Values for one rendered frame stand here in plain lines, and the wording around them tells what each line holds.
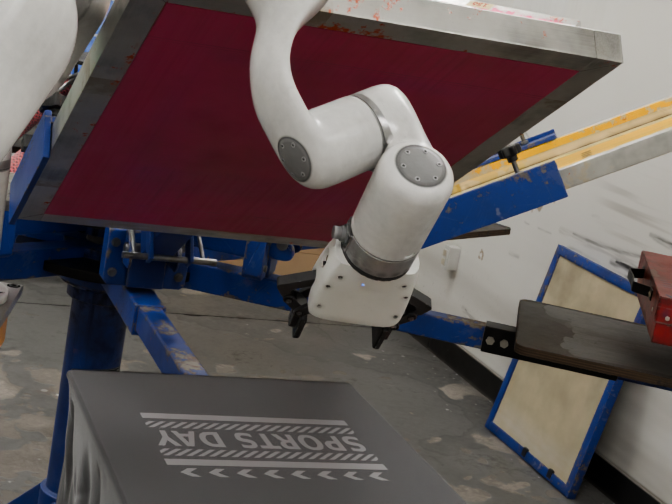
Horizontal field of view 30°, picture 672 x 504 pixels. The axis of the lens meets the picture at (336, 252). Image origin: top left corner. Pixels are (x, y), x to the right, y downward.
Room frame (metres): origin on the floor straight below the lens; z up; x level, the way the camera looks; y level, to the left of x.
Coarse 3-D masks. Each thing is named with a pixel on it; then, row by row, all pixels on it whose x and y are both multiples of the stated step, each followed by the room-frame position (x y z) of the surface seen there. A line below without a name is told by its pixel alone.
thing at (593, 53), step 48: (144, 0) 1.32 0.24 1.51; (192, 0) 1.33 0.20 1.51; (240, 0) 1.33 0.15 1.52; (336, 0) 1.38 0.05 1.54; (384, 0) 1.40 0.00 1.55; (432, 0) 1.43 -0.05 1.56; (96, 48) 1.46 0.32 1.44; (480, 48) 1.46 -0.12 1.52; (528, 48) 1.46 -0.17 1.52; (576, 48) 1.49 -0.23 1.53; (96, 96) 1.52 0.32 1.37; (480, 144) 1.72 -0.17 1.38; (48, 192) 1.81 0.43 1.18; (288, 240) 2.06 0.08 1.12
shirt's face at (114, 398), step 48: (96, 384) 1.68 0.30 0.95; (144, 384) 1.71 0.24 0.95; (192, 384) 1.75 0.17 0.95; (240, 384) 1.79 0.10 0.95; (288, 384) 1.83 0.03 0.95; (336, 384) 1.87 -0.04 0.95; (144, 432) 1.53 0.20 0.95; (384, 432) 1.70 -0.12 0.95; (144, 480) 1.39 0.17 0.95; (192, 480) 1.41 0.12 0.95; (240, 480) 1.44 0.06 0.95; (288, 480) 1.46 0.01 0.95; (336, 480) 1.49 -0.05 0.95; (432, 480) 1.55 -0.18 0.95
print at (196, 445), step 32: (160, 416) 1.60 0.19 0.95; (192, 416) 1.62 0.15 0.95; (224, 416) 1.64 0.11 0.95; (256, 416) 1.67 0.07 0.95; (160, 448) 1.49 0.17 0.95; (192, 448) 1.51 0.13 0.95; (224, 448) 1.53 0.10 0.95; (256, 448) 1.55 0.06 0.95; (288, 448) 1.57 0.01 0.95; (320, 448) 1.59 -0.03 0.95; (352, 448) 1.61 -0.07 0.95; (352, 480) 1.50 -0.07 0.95; (384, 480) 1.52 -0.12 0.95
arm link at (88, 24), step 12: (84, 0) 1.38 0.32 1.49; (96, 0) 1.41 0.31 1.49; (108, 0) 1.43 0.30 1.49; (84, 12) 1.40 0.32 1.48; (96, 12) 1.42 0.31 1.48; (84, 24) 1.42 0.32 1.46; (96, 24) 1.43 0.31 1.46; (84, 36) 1.43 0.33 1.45; (84, 48) 1.44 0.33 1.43; (72, 60) 1.44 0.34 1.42; (60, 84) 1.45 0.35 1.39; (48, 96) 1.45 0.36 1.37
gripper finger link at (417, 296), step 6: (414, 288) 1.29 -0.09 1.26; (414, 294) 1.29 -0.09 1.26; (420, 294) 1.30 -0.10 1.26; (414, 300) 1.29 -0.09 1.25; (420, 300) 1.29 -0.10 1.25; (426, 300) 1.30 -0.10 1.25; (408, 306) 1.31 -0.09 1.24; (414, 306) 1.31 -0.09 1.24; (420, 306) 1.30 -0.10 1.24; (426, 306) 1.30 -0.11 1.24; (408, 312) 1.31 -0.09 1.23; (414, 312) 1.31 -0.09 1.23; (420, 312) 1.31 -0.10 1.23
